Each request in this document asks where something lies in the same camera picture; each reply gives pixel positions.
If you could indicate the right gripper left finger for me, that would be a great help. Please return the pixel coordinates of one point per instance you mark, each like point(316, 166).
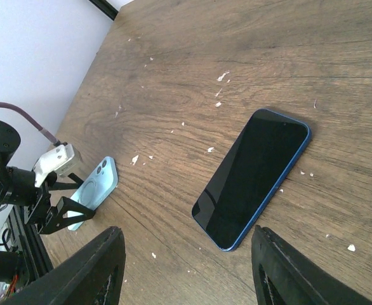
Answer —
point(93, 275)

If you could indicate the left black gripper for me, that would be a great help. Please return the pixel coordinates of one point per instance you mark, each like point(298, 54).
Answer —
point(49, 219)

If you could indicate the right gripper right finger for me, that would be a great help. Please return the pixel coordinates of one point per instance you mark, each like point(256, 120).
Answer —
point(283, 275)

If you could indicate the light blue phone case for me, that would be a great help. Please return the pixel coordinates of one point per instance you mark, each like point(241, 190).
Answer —
point(99, 184)

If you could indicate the phone with black screen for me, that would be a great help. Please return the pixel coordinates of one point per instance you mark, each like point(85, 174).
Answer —
point(250, 174)

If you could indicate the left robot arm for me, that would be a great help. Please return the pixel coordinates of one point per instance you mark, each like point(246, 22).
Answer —
point(30, 190)

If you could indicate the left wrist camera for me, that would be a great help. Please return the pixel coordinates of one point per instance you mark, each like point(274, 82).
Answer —
point(62, 160)

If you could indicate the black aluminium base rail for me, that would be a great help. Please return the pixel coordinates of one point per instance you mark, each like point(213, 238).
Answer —
point(23, 257)

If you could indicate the left black frame post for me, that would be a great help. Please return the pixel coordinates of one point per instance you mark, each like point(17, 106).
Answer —
point(106, 8)

